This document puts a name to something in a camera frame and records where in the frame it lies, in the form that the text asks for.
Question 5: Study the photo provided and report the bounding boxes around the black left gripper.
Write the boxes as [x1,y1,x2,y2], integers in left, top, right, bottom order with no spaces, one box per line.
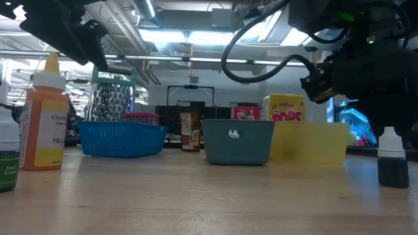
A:
[19,0,109,72]

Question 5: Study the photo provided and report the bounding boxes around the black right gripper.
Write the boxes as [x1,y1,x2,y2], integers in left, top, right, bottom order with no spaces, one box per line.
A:
[332,42,418,149]

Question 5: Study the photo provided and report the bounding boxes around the wide dark liquid dropper bottle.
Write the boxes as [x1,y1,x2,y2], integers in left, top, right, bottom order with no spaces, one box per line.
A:
[377,126,410,189]

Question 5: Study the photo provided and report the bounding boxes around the red sprinkles packet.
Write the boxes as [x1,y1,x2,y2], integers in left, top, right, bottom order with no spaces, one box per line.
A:
[123,112,161,126]

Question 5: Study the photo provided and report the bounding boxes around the yellow Corn Pops cereal box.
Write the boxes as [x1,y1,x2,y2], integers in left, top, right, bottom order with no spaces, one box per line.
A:
[262,93,306,123]

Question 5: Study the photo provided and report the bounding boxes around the red Froot Loops cereal box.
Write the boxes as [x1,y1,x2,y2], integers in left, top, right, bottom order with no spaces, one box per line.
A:
[231,106,263,121]

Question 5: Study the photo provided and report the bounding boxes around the green label dropper bottle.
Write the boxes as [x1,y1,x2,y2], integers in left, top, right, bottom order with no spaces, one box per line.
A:
[0,106,21,193]

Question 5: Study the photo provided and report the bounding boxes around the teal plastic bin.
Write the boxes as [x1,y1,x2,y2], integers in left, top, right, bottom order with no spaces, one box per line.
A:
[201,118,276,166]

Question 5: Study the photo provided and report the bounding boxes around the steel box grater teal trim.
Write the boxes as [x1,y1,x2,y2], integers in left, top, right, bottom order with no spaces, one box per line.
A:
[76,67,137,150]

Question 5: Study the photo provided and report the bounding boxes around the long LED light bar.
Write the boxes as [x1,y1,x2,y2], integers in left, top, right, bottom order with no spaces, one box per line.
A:
[0,49,317,69]

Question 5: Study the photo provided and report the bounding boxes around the translucent yellow plastic bin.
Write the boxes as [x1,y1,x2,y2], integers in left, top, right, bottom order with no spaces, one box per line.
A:
[269,121,350,166]

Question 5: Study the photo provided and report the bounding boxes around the blue plastic basket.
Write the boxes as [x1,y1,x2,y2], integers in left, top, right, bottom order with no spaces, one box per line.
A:
[77,121,169,159]

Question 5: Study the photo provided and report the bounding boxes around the yellow food colouring squeeze bottle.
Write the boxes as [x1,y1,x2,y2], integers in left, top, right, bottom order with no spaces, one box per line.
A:
[18,52,70,172]

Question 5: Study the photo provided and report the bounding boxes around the black partition panels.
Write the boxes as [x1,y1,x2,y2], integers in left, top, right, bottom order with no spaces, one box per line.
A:
[153,104,233,144]

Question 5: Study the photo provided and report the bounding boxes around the brown foil pouch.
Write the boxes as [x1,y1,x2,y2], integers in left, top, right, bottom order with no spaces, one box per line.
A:
[179,112,202,153]

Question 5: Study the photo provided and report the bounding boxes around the black aluminium table frame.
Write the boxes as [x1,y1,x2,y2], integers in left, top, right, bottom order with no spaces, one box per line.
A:
[346,146,418,163]

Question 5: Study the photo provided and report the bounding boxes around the black metal gantry frame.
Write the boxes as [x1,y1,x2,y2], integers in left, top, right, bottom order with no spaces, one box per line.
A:
[167,84,216,108]

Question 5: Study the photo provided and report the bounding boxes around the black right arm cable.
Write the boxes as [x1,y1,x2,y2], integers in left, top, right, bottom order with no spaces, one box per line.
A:
[221,0,316,84]

